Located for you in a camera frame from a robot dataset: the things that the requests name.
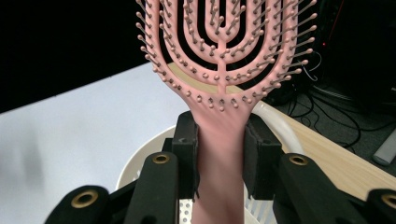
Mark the pink hairbrush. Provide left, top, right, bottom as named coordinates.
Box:
left=135, top=0, right=319, bottom=224

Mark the white perforated plastic basket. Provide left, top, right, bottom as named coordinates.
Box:
left=115, top=100, right=305, bottom=224

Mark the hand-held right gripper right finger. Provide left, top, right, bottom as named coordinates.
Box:
left=243, top=113, right=284, bottom=201

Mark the tangle of black floor cables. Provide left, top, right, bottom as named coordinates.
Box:
left=267, top=49, right=396, bottom=151

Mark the white metal desk frame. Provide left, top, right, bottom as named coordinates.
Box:
left=371, top=128, right=396, bottom=166

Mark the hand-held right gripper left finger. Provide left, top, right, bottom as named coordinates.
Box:
left=162, top=110, right=201, bottom=201

